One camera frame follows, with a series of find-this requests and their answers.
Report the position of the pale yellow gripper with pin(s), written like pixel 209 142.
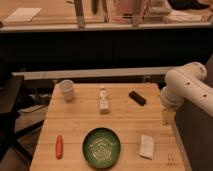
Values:
pixel 167 116

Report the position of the green ceramic bowl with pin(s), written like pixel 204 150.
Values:
pixel 101 148

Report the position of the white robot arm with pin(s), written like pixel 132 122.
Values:
pixel 186 82

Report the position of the black rectangular remote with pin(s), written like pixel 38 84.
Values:
pixel 136 97

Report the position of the white folded cloth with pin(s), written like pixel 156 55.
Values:
pixel 147 147

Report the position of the small white bottle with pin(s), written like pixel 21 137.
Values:
pixel 103 101

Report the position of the white paper cup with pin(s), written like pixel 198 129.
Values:
pixel 67 90

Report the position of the orange toy carrot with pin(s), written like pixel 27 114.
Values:
pixel 59 147

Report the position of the black office chair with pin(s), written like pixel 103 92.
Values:
pixel 9 95

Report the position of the white paper sheet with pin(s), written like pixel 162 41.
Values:
pixel 23 15

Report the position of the metal frame post right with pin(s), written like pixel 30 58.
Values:
pixel 136 12

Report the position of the metal frame post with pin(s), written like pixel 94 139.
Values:
pixel 136 12
pixel 79 13

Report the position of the metal frame post left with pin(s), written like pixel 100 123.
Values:
pixel 79 13

